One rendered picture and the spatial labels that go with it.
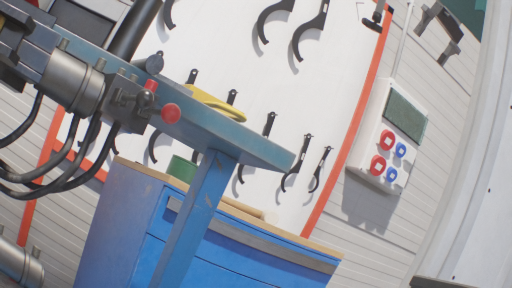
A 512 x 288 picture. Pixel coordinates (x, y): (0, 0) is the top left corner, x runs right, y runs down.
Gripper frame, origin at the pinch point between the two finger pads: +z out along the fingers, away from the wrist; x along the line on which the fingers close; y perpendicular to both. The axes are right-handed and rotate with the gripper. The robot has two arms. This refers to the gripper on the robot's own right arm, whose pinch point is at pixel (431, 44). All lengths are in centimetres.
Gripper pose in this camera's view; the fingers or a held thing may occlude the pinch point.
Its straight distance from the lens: 203.8
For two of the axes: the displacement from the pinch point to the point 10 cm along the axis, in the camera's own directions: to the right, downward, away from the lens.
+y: 3.0, 4.5, -8.4
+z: -6.7, 7.2, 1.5
